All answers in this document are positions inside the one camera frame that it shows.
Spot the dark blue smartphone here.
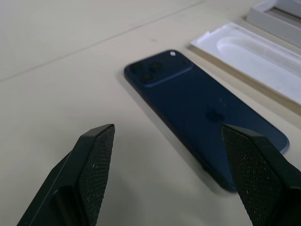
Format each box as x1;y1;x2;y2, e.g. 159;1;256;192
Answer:
124;48;290;193

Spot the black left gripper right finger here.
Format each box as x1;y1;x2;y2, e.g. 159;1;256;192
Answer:
221;124;301;226

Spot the white phone box base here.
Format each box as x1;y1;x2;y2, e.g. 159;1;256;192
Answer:
187;22;301;111

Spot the dark blue phone box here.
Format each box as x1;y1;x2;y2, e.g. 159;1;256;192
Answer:
244;0;301;47

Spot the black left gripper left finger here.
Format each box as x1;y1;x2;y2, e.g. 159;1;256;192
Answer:
16;123;116;226

